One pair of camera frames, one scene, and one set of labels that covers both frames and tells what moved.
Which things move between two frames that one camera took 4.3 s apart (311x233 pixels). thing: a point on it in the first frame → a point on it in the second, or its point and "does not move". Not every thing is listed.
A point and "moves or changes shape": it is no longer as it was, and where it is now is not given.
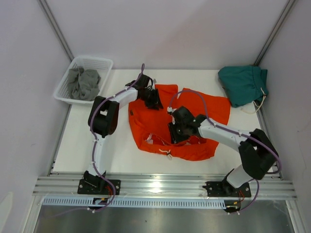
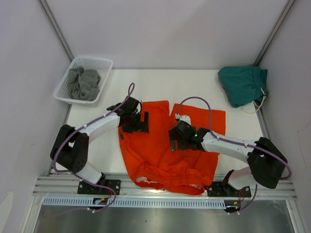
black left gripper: x=155 y=104 → x=142 y=126
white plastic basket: x=84 y=79 does not move
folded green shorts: x=244 y=84 does not move
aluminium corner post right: x=274 y=32 does not move
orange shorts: x=151 y=127 moves or changes shape
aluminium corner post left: x=47 y=9 does not move
